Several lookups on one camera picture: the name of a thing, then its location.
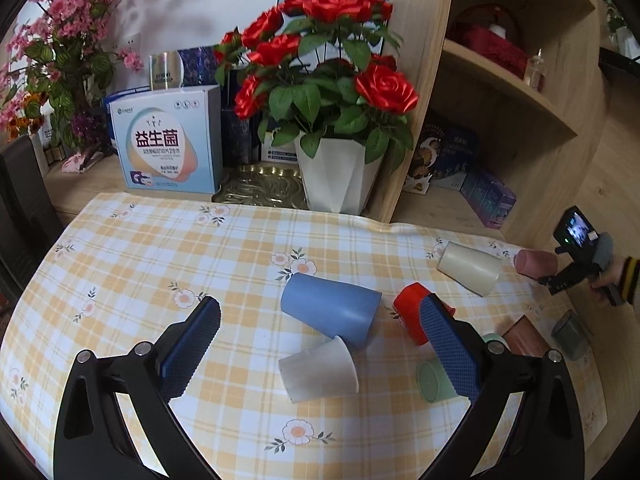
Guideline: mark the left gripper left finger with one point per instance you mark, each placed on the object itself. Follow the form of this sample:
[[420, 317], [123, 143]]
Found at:
[[92, 440]]

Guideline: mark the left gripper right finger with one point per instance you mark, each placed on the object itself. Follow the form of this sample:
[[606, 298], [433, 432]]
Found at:
[[545, 440]]

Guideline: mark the pink plastic cup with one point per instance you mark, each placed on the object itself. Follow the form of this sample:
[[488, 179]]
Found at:
[[535, 263]]

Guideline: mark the grey transparent cup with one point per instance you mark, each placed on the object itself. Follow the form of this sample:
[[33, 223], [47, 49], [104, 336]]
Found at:
[[570, 336]]

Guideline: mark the brown transparent cup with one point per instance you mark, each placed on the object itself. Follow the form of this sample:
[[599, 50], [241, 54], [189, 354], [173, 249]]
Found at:
[[524, 339]]

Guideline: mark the cream beige plastic cup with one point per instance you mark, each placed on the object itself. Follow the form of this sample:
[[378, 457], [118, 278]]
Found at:
[[473, 269]]

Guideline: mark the mint green plastic cup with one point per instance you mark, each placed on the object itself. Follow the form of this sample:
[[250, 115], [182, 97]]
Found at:
[[432, 380]]

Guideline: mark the red plastic cup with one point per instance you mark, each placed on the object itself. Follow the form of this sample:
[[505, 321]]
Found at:
[[407, 306]]

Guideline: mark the white plastic cup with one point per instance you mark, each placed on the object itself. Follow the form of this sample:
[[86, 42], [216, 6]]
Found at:
[[325, 371]]

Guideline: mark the blue plastic cup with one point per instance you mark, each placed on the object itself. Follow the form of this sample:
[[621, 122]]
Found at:
[[334, 309]]

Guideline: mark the person's right hand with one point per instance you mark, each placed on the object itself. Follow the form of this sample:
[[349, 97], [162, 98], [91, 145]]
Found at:
[[611, 276]]

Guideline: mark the purple small box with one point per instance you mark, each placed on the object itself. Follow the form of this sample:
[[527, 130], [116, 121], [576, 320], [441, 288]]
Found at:
[[490, 199]]

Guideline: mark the dark blue night-scene box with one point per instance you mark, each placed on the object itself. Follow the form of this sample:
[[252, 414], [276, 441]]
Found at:
[[457, 150]]

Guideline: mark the dark biscuit box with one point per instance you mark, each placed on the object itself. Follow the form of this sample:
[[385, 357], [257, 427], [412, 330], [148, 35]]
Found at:
[[429, 161]]

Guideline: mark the small glass bottle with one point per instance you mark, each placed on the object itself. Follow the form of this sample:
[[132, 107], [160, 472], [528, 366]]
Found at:
[[535, 72]]

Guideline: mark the wooden shelf unit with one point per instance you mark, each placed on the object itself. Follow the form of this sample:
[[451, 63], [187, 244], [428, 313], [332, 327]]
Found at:
[[540, 143]]

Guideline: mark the yellow plaid floral tablecloth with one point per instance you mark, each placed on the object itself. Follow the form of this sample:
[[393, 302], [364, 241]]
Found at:
[[128, 266]]

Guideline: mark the red gift box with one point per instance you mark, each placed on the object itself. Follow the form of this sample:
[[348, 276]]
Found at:
[[491, 31]]

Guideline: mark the white faceted flower pot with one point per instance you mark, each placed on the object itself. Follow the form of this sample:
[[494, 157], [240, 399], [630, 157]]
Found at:
[[337, 179]]

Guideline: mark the light blue probiotic box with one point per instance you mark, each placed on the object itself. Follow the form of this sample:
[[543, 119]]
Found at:
[[170, 140]]

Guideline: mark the red rose bouquet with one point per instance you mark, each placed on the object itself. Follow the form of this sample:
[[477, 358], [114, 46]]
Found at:
[[309, 71]]

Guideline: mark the pink blossom artificial plant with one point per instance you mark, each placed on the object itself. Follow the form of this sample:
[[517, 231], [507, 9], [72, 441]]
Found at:
[[60, 60]]

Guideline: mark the silver blue tall box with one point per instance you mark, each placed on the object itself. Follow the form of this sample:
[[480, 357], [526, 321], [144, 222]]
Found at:
[[182, 68]]

